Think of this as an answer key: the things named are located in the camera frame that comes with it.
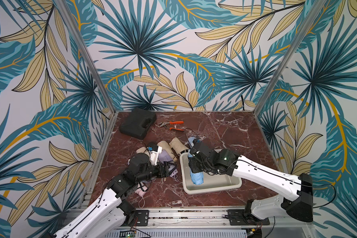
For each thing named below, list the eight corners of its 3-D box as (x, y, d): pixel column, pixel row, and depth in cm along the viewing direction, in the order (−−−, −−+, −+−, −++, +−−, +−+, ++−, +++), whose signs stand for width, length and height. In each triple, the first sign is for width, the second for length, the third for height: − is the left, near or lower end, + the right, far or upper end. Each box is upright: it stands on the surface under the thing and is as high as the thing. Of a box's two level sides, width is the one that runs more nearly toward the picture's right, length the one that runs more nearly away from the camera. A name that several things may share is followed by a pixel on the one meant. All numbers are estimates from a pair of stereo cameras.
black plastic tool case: (118, 131, 109) (115, 126, 104) (136, 111, 122) (135, 105, 117) (141, 141, 104) (139, 136, 99) (157, 118, 117) (157, 113, 112)
